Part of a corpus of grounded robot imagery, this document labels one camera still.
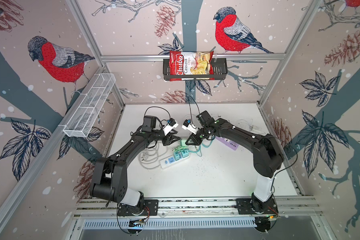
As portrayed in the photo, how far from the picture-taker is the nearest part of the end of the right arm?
0.67 m

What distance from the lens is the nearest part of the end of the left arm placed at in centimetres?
71

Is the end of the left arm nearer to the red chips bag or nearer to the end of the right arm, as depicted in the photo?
the end of the right arm
